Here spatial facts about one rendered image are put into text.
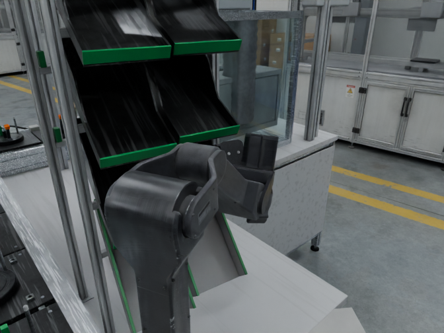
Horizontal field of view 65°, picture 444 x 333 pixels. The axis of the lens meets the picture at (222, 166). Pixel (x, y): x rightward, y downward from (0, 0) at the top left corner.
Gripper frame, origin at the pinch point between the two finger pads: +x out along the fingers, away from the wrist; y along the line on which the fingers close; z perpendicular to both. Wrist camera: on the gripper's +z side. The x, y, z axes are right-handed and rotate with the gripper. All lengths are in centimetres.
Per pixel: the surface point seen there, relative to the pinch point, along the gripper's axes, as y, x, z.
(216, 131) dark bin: 1.2, -4.8, 10.2
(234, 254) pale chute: -5.1, 4.2, -20.4
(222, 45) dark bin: 0.3, -8.3, 25.5
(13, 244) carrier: 44, 45, -19
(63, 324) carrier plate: 33.6, 10.2, -27.8
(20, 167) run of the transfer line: 45, 123, -9
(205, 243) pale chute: 0.6, 8.4, -17.7
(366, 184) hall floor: -233, 168, -79
